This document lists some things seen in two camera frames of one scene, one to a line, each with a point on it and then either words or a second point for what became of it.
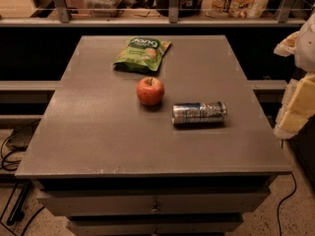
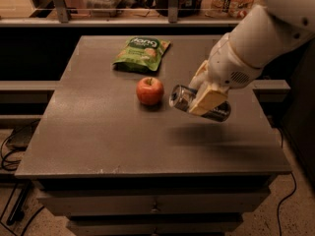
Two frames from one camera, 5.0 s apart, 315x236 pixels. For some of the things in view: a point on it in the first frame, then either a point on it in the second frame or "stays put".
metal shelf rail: (65, 19) stays put
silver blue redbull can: (199, 113) -> (182, 97)
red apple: (151, 90) stays put
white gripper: (306, 51) -> (226, 64)
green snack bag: (142, 52) stays put
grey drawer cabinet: (184, 150) stays put
